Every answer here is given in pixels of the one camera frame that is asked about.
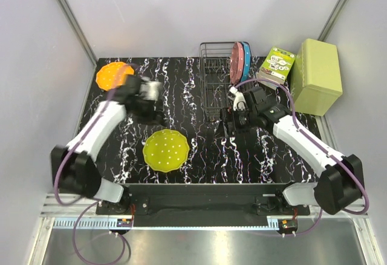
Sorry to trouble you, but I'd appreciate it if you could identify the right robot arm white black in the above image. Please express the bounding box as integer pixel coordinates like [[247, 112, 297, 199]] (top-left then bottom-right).
[[216, 86, 366, 215]]

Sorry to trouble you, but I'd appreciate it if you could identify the green dotted plate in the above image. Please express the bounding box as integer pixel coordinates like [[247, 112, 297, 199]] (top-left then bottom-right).
[[143, 129, 190, 173]]

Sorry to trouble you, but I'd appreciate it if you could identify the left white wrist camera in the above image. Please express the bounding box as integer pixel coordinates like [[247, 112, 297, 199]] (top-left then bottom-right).
[[140, 77, 162, 102]]

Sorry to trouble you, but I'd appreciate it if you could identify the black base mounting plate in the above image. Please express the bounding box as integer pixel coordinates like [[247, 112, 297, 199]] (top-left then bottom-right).
[[96, 195, 310, 217]]

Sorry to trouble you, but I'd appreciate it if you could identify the green book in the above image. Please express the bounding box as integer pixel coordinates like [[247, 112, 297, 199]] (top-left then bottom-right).
[[256, 47, 296, 90]]

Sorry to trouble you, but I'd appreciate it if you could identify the pink dotted plate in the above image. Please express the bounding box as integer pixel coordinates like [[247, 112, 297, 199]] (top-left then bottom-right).
[[230, 42, 244, 85]]

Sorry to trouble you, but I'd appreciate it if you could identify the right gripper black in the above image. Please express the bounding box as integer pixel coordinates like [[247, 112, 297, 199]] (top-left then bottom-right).
[[213, 107, 257, 139]]

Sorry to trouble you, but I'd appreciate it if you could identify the black wire dish rack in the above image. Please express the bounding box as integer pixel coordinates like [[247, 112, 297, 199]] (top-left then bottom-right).
[[200, 42, 253, 122]]

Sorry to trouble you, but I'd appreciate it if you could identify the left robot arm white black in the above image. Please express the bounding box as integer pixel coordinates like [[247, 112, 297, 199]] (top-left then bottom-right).
[[50, 75, 165, 214]]

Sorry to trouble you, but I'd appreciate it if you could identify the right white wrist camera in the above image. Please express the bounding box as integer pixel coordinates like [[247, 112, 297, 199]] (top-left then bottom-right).
[[227, 87, 246, 111]]

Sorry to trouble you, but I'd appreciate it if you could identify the orange dotted plate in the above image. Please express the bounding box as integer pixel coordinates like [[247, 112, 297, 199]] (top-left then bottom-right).
[[96, 62, 135, 91]]

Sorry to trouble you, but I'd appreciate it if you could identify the blue dotted plate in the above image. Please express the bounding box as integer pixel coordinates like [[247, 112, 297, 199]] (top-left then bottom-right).
[[241, 42, 252, 82]]

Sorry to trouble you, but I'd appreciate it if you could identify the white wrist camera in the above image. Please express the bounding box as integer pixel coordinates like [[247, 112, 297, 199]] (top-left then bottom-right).
[[227, 87, 246, 111], [140, 77, 162, 102]]

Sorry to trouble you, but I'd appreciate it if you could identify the light green box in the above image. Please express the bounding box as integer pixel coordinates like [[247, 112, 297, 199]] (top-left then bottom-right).
[[290, 39, 343, 116]]

